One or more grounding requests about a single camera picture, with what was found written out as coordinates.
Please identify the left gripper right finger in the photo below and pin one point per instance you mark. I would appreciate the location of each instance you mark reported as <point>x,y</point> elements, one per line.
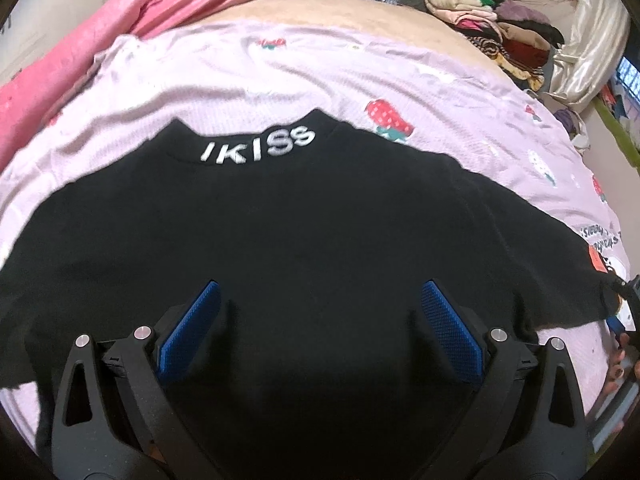
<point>525,420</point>

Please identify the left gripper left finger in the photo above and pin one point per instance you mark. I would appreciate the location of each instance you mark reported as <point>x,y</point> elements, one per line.
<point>112,418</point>

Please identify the black IKISS t-shirt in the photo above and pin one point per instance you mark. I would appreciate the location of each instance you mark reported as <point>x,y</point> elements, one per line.
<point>320,236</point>

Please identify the pile of folded clothes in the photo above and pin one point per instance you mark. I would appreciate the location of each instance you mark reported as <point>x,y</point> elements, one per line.
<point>521,41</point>

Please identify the right hand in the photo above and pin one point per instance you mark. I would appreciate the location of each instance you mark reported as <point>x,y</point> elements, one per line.
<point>622,352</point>

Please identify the pink quilt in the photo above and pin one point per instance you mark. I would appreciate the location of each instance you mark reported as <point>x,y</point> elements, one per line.
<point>33,96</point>

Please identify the lilac strawberry print blanket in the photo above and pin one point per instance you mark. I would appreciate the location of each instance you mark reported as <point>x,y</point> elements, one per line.
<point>239,79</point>

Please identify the cream satin curtain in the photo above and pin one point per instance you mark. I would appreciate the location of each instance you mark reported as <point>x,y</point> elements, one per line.
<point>598,38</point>

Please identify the beige bed sheet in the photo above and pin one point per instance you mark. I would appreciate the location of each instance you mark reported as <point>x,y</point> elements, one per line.
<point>400,23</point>

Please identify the white wardrobe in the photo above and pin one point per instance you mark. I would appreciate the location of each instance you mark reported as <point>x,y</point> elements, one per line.
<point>34,27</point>

